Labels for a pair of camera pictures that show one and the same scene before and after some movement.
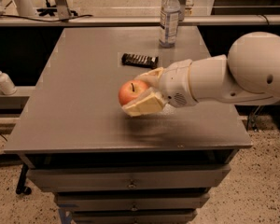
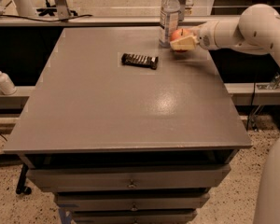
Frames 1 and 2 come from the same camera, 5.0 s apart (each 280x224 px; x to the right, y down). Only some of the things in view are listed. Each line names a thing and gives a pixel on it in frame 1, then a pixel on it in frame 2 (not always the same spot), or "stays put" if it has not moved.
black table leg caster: (21, 188) stays put
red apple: (130, 90) -> (179, 34)
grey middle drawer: (133, 201) stays put
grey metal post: (63, 11) stays put
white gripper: (176, 84) -> (203, 35)
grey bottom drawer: (133, 217) stays put
